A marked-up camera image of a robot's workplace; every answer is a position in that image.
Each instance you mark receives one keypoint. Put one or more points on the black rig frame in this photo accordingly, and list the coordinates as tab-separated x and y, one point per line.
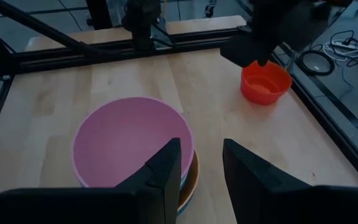
57	57

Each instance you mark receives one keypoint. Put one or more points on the pink bowl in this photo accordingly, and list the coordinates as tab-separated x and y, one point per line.
123	140

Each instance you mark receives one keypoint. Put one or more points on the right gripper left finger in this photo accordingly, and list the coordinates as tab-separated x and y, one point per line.
166	174

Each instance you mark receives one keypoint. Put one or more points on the white power strip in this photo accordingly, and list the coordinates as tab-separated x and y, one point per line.
345	45

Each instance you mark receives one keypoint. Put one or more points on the small orange cup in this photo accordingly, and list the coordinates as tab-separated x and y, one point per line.
266	93

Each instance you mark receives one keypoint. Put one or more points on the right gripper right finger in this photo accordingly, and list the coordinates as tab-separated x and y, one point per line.
247	180

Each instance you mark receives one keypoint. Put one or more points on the black metal frame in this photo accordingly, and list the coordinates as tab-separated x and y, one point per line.
197	26

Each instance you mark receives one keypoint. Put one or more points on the green bowl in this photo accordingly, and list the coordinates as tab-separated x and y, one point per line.
192	177

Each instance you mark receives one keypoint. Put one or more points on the light blue bowl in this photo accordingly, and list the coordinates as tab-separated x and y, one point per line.
181	211

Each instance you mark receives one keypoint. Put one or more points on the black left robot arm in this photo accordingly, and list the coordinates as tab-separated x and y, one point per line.
141	18

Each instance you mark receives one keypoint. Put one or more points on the caster wheel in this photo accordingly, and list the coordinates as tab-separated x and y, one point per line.
210	11

